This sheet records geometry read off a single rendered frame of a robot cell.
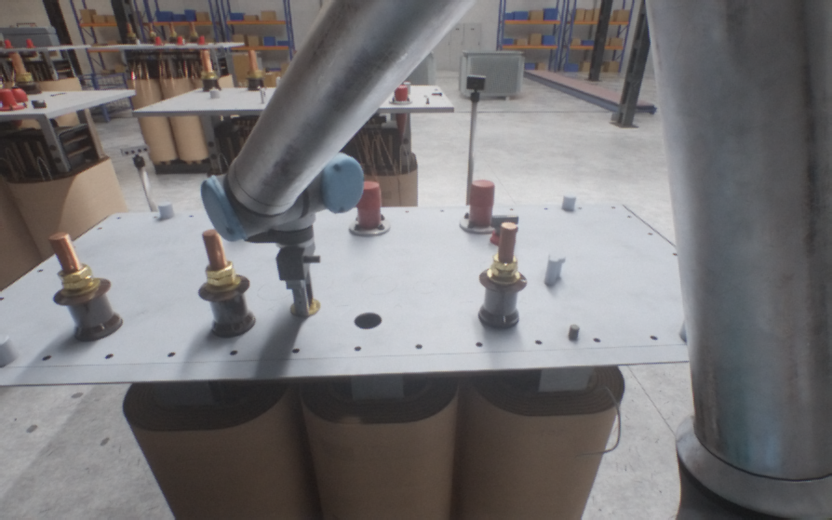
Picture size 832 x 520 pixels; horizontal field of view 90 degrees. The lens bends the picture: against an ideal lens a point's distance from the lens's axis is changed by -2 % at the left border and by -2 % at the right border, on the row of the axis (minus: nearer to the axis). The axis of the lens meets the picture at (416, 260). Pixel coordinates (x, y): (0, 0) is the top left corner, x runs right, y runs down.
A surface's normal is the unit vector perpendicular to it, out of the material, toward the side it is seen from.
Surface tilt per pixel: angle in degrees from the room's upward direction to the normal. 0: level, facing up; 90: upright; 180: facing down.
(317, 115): 117
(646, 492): 0
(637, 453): 0
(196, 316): 0
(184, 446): 90
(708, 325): 100
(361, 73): 125
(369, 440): 90
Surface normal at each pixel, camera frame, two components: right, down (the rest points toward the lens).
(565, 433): 0.05, 0.48
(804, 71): -0.05, 0.27
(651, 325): 0.00, -0.88
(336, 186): 0.81, 0.29
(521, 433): -0.19, 0.47
